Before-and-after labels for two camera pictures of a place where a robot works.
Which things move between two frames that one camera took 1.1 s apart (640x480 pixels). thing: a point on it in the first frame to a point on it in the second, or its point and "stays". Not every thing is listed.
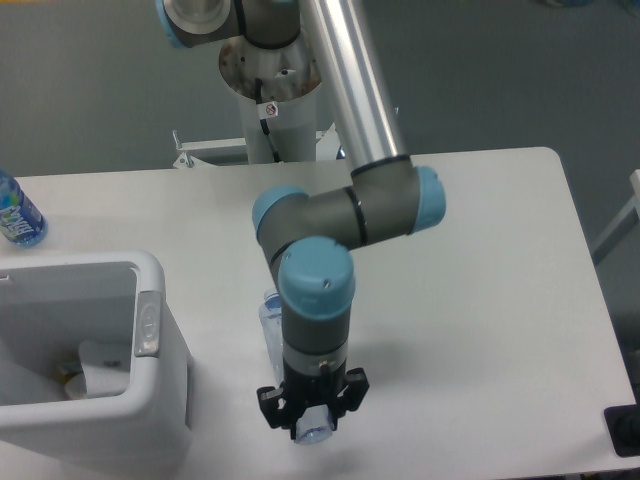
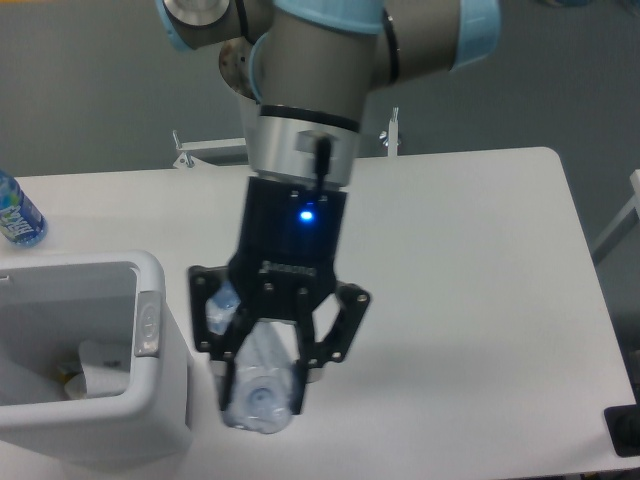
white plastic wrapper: (107, 367) stays
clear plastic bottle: (313, 423) to (261, 391)
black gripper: (304, 391) to (286, 262)
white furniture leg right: (629, 219) stays
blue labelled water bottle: (21, 221) stays
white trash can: (49, 305) stays
